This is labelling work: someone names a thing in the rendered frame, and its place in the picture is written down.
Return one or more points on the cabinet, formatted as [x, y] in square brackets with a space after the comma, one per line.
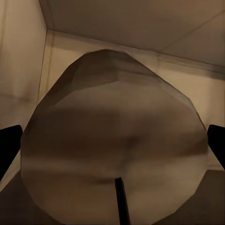
[182, 41]

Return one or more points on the pillar candle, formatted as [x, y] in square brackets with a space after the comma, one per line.
[112, 143]

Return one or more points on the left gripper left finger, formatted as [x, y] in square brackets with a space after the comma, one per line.
[9, 146]

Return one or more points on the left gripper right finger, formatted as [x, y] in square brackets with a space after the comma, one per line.
[216, 141]

